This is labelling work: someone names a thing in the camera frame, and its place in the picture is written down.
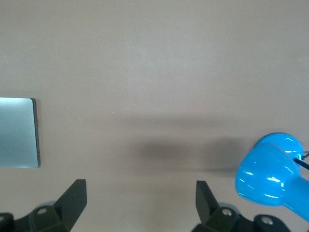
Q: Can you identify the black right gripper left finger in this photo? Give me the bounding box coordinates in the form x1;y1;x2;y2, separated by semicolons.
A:
0;178;87;232

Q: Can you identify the black lamp power cable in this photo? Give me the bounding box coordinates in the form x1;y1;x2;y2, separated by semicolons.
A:
293;151;309;171

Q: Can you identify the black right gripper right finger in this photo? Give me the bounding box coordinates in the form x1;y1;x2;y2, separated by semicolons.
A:
192;180;293;232

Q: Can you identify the silver laptop with black keyboard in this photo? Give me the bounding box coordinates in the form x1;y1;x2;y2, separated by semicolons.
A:
0;97;40;169

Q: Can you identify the glossy blue desk lamp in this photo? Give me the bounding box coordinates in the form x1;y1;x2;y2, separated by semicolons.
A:
235;132;309;223

